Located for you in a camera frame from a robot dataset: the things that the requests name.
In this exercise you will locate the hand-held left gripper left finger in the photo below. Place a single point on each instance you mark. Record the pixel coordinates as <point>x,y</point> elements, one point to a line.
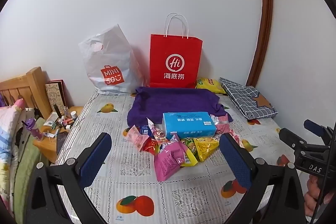
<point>95,158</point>

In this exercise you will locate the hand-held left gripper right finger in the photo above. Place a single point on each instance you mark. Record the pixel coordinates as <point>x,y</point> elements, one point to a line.
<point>236,161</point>

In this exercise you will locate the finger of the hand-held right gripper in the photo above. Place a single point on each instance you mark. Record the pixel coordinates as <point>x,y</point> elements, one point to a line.
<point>313,127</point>
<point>294,137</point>

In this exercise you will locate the small pink snack packet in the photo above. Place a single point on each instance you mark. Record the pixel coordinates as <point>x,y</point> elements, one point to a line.
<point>235,137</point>

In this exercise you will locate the yellow triangular snack packet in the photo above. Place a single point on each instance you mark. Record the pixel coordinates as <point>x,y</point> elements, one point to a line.
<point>206,148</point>

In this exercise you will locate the pale pink snack packet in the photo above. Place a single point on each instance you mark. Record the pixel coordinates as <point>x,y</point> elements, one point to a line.
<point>134,136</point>

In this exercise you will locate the small yellow snack packet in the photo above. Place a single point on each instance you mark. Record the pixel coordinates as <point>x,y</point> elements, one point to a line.
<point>190,159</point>

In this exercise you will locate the green snack packet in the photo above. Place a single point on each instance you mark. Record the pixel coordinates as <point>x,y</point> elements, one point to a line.
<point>189,144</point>

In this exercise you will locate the red snack packet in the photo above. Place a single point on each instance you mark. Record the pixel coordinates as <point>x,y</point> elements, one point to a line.
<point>149,146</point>

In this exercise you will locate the blue snack packet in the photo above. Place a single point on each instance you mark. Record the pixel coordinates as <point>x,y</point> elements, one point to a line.
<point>144,130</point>

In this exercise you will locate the bear print snack packet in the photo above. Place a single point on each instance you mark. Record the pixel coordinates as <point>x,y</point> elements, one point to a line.
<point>156,132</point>

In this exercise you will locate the magenta snack packet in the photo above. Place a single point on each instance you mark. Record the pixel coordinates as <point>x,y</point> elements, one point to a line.
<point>166,163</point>

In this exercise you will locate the person's right hand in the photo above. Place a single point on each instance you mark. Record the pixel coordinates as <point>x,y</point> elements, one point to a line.
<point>312,190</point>

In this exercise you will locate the black phone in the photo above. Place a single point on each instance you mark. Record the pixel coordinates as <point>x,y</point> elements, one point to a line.
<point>61,141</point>

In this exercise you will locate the small white jar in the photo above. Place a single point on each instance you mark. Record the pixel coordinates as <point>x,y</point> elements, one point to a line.
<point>74,115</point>

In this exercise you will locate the wooden nightstand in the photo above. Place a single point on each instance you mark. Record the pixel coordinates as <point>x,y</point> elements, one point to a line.
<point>44,142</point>

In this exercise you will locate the clear glass bottle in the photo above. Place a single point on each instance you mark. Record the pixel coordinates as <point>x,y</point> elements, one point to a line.
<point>65,111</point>

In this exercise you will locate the blue tissue pack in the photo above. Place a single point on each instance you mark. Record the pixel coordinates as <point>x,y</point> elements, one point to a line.
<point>189,124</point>

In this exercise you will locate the black cosmetic tube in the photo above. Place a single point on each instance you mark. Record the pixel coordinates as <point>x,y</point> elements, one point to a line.
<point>56,109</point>

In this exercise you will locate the plaid folded cloth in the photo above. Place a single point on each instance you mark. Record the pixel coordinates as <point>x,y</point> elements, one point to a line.
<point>244,98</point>

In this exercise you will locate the purple bottle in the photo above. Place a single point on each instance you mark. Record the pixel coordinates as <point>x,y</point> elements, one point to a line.
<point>34,129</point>

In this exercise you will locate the fruit print tablecloth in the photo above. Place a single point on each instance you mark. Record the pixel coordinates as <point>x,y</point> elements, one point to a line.
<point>157,195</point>

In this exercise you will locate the green blanket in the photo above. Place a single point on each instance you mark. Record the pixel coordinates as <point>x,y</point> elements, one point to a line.
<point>23,174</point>

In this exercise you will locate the patterned book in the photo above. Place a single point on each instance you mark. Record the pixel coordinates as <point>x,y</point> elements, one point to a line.
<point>53,95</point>

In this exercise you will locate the large yellow snack bag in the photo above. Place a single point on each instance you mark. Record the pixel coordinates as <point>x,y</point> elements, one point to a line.
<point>210,85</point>

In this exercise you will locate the purple towel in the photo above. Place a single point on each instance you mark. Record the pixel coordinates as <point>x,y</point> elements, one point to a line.
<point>170,100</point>

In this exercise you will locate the printed pillow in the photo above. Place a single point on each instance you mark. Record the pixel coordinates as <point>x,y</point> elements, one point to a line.
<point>9,134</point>

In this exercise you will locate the wooden bed headboard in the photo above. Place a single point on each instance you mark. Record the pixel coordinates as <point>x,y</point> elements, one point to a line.
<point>29,85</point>

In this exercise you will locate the white plastic bag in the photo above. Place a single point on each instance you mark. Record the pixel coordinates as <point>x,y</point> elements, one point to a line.
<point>110,56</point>

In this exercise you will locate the red paper bag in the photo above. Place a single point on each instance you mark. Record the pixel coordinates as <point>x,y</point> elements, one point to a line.
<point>173,50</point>

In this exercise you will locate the brown wooden door frame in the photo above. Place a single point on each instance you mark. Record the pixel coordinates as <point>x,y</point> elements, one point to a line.
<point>265,16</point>

